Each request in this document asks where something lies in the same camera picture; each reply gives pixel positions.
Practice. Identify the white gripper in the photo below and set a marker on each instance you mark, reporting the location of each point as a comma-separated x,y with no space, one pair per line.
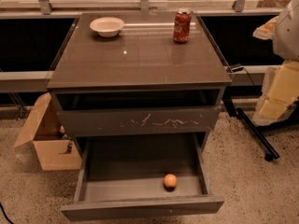
287,34

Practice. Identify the orange fruit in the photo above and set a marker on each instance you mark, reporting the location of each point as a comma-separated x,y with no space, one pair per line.
170,181

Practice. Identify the red soda can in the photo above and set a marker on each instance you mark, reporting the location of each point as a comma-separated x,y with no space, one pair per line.
182,26

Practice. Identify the scratched grey top drawer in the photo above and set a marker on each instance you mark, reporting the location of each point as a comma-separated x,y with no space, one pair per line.
112,122

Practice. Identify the grey drawer cabinet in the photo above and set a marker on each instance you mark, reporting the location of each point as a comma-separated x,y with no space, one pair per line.
142,67

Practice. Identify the open grey middle drawer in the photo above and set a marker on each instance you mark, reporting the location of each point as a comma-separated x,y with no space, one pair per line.
123,177

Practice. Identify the black metal stand leg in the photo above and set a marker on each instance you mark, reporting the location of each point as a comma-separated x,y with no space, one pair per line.
270,153

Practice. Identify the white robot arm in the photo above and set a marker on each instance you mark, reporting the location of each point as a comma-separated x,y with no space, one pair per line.
286,35

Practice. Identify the open cardboard box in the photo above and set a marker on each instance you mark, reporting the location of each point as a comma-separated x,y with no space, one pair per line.
42,129

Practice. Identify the white paper bowl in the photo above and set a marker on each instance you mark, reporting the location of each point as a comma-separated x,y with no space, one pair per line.
107,26

